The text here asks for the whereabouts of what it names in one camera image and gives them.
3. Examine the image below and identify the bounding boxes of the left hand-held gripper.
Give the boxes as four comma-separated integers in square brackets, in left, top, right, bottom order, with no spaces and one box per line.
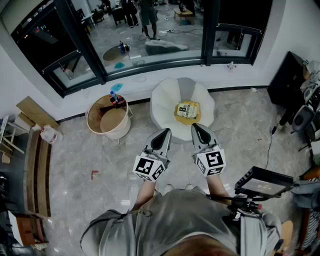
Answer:
[132,128,173,183]

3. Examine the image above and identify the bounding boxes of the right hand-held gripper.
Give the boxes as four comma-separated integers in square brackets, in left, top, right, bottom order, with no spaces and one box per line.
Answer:
[191,123,227,178]

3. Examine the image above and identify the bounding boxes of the pale green black-print book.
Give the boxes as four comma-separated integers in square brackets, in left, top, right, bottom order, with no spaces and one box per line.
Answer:
[176,100,201,120]

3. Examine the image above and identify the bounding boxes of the white petal-shaped chair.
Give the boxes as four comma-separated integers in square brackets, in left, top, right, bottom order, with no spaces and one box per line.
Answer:
[149,76,216,145]

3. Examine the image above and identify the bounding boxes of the person's left forearm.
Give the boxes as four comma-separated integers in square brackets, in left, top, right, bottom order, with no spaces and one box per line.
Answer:
[131,178,158,212]

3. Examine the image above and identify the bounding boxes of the person's right forearm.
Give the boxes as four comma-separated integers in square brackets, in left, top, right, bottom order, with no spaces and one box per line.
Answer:
[205,174,232,205]

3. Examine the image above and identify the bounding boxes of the yellow round seat cushion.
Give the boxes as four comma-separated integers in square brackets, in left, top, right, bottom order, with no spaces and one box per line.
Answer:
[174,101,203,125]

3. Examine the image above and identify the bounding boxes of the round beige basket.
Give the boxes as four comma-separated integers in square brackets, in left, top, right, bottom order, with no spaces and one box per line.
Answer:
[86,94,135,145]

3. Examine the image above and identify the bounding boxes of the person's grey shirt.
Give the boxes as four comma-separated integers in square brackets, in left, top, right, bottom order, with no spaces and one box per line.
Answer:
[79,186,283,256]

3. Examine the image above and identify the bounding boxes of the black monitor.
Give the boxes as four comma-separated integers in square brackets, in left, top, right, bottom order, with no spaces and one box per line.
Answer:
[234,166,295,198]

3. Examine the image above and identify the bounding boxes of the black chair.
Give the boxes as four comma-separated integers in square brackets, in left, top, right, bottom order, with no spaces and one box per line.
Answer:
[291,84,320,141]

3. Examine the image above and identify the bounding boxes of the large clear water jug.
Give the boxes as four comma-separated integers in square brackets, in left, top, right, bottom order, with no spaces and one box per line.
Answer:
[39,124,63,145]

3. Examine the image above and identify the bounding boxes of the wooden steps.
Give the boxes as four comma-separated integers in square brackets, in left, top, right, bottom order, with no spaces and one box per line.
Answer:
[23,129,53,218]

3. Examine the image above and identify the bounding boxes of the wooden board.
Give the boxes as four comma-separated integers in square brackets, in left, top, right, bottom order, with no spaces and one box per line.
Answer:
[14,96,61,130]

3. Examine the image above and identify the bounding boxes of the striped cloth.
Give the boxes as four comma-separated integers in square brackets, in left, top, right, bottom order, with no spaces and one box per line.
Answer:
[301,212,320,251]

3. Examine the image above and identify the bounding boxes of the white wooden table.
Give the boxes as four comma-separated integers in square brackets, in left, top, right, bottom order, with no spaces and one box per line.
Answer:
[0,114,26,155]

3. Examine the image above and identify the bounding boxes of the brown wooden cabinet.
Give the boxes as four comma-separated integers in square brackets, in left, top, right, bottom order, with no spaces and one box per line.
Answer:
[7,209,48,247]

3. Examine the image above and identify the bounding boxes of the black floor cable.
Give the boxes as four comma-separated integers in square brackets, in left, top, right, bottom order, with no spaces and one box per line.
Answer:
[264,122,279,171]

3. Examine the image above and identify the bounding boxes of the person's grey harness strap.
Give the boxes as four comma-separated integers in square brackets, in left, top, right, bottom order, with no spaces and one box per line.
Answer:
[98,211,137,256]
[238,214,263,256]

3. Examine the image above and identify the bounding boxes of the black window frame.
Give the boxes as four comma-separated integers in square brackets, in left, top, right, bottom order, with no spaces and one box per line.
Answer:
[9,0,273,98]

